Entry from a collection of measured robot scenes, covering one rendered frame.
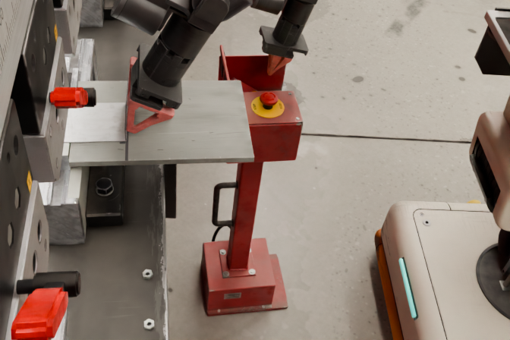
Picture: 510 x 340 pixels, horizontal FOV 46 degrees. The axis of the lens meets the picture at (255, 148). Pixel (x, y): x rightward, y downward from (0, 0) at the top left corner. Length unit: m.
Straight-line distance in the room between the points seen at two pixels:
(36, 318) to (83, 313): 0.51
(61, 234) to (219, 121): 0.29
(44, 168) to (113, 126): 0.35
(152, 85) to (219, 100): 0.17
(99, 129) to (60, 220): 0.14
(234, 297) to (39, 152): 1.31
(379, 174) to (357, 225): 0.28
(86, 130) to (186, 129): 0.15
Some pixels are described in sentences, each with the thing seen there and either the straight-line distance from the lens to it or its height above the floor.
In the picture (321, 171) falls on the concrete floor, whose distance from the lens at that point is 2.28.
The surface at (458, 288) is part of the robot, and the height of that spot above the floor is 0.28.
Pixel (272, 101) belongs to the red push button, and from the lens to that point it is 1.28.
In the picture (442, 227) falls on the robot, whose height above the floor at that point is 0.28.
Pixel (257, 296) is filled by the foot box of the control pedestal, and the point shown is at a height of 0.07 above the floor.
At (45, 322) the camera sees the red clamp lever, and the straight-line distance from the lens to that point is 0.37.
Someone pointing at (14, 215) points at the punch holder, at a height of 1.29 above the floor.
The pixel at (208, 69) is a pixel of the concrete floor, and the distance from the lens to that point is 2.67.
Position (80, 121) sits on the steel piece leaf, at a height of 1.00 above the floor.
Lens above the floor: 1.63
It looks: 45 degrees down
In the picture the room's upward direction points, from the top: 8 degrees clockwise
